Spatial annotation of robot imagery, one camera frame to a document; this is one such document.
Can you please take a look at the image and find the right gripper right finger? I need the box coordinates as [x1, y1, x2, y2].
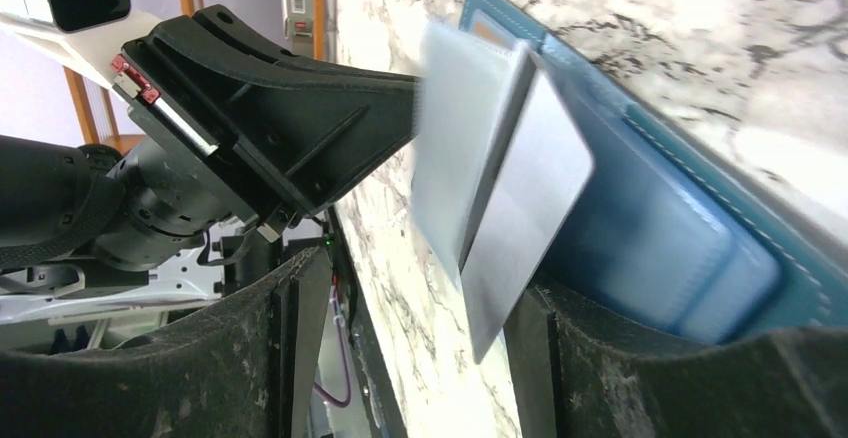
[505, 285, 847, 437]

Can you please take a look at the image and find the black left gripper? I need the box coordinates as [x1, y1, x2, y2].
[109, 5, 417, 243]

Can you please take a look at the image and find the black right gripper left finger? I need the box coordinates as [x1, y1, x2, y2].
[1, 248, 333, 437]

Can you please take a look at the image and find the silver credit card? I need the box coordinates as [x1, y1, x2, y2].
[460, 70, 594, 363]

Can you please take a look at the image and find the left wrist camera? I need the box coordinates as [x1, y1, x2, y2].
[1, 0, 160, 93]

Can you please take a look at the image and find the teal card holder wallet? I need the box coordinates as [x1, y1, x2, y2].
[409, 0, 848, 346]

